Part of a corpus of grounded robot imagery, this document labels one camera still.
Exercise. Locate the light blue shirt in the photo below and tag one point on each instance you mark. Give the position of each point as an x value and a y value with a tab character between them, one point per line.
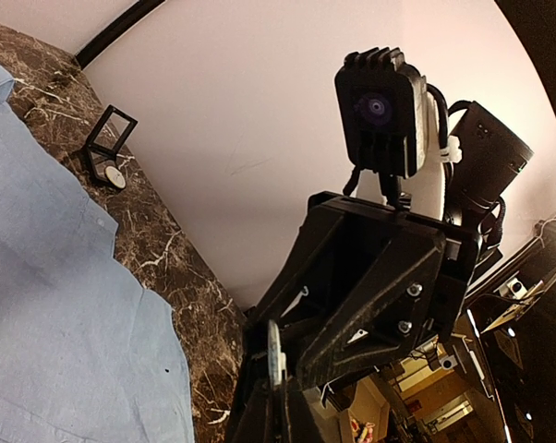
87	354

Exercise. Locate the black brooch holder stand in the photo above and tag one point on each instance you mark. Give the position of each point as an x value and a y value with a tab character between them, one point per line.
105	141

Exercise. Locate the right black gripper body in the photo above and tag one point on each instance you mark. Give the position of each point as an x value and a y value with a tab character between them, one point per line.
364	285

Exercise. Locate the black left frame pole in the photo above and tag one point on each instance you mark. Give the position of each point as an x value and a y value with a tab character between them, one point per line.
116	29

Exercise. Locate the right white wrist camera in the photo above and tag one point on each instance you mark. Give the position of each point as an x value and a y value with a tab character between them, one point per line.
396	133

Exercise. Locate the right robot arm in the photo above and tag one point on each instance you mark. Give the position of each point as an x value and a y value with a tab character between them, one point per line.
493	157

